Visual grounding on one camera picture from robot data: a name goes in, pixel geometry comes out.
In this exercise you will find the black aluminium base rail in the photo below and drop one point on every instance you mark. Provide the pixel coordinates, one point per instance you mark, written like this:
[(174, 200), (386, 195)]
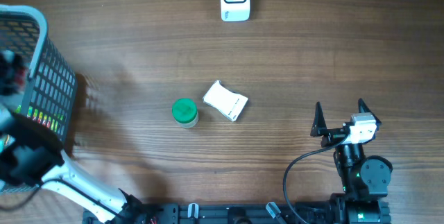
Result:
[(305, 212)]

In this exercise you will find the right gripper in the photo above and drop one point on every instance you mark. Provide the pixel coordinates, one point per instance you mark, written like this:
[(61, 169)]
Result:
[(319, 128)]

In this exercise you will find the haribo gummy bag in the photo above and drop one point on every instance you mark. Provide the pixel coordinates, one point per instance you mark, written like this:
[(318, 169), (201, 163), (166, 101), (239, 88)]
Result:
[(55, 121)]

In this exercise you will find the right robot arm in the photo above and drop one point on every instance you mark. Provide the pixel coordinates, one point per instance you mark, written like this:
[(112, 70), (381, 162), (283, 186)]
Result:
[(365, 179)]

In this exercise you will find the green lid plastic jar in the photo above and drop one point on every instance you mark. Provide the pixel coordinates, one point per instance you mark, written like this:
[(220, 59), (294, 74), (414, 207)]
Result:
[(185, 113)]

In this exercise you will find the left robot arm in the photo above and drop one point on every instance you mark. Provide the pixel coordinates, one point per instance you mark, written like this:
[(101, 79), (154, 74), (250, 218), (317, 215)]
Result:
[(36, 158)]

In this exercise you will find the grey plastic mesh basket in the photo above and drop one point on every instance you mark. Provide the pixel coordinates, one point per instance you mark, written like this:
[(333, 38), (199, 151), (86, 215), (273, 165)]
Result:
[(33, 72)]

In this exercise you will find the white tissue pack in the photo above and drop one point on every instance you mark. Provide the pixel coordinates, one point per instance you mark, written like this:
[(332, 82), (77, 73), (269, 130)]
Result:
[(228, 103)]

